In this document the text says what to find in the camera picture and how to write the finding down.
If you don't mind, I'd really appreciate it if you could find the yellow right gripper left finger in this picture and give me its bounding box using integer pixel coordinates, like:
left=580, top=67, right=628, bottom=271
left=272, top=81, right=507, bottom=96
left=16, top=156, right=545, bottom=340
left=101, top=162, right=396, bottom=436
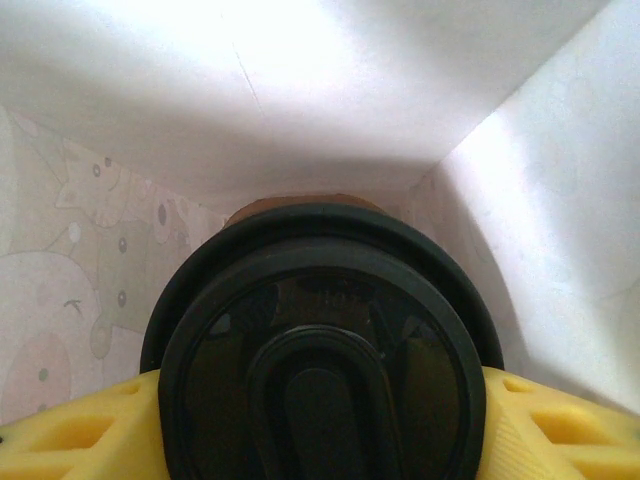
left=0, top=372, right=174, bottom=480

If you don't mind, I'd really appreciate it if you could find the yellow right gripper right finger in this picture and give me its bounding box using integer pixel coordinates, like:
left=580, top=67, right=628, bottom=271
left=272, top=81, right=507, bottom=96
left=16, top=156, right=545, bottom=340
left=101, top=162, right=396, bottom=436
left=469, top=364, right=640, bottom=480

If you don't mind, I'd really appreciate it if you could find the takeout cup with black lid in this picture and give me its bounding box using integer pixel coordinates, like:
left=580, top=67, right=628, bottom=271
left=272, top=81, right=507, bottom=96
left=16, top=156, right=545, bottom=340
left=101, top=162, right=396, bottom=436
left=139, top=197, right=505, bottom=480

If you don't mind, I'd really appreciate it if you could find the white patterned paper bag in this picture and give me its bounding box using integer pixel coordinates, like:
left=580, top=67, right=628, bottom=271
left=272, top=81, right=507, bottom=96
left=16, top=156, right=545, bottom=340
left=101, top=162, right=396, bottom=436
left=0, top=0, right=640, bottom=431

